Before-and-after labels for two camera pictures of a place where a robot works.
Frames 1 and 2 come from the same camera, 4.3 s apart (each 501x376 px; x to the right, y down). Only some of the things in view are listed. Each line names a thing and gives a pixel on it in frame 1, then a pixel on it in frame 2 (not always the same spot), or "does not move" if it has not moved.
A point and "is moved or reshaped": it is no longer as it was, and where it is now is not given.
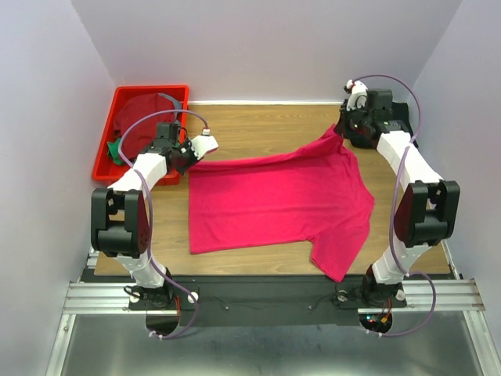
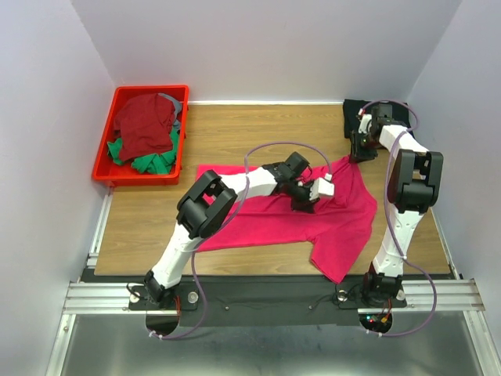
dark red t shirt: [139, 136] does not move
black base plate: [268, 299] does not move
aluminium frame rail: [98, 291] does not move
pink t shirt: [315, 197] is moved or reshaped
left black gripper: [193, 159] to [304, 204]
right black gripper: [341, 127] to [356, 152]
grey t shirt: [178, 106] does not move
